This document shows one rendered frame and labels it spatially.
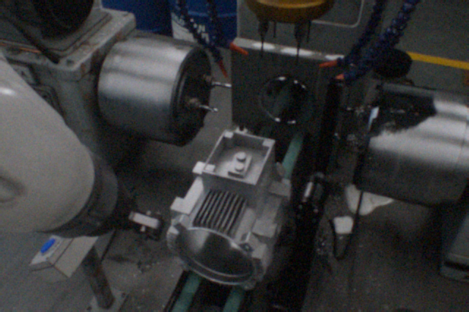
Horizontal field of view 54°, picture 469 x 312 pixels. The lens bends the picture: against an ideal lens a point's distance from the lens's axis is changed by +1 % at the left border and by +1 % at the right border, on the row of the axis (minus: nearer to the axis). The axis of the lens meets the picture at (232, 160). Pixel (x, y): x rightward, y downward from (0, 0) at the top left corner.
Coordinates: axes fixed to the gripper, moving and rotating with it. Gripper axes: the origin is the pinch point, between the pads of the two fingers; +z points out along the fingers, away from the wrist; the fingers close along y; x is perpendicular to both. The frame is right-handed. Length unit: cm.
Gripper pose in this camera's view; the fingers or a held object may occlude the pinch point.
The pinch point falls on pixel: (149, 227)
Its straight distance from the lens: 67.9
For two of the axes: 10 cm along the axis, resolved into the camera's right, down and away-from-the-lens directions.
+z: 1.8, 3.0, 9.4
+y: -9.3, -2.5, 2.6
